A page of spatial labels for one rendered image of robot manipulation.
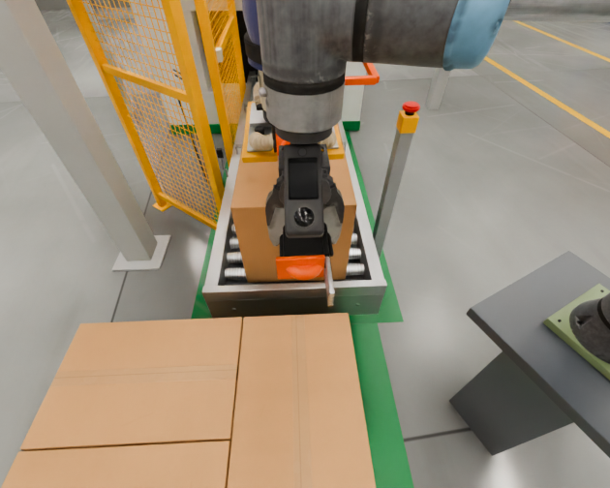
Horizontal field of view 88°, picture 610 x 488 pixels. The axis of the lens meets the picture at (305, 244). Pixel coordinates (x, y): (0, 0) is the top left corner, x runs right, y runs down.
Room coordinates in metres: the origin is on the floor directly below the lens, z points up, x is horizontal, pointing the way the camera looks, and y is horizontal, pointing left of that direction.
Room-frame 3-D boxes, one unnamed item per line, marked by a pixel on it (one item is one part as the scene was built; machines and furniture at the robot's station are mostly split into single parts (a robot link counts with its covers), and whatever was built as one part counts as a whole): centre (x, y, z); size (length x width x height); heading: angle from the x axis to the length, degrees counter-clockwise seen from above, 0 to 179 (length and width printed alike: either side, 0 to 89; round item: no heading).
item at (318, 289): (0.69, 0.04, 0.58); 0.70 x 0.03 x 0.06; 93
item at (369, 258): (1.87, -0.24, 0.50); 2.31 x 0.05 x 0.19; 3
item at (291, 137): (0.38, 0.00, 1.35); 0.09 x 0.08 x 0.12; 3
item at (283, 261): (0.34, 0.01, 1.21); 0.08 x 0.07 x 0.05; 4
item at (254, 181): (1.05, 0.05, 0.75); 0.60 x 0.40 x 0.40; 2
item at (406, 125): (1.29, -0.44, 0.50); 0.07 x 0.07 x 1.00; 3
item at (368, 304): (0.69, 0.04, 0.48); 0.70 x 0.03 x 0.15; 93
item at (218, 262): (1.84, 0.42, 0.50); 2.31 x 0.05 x 0.19; 3
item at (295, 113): (0.37, 0.00, 1.44); 0.10 x 0.09 x 0.05; 93
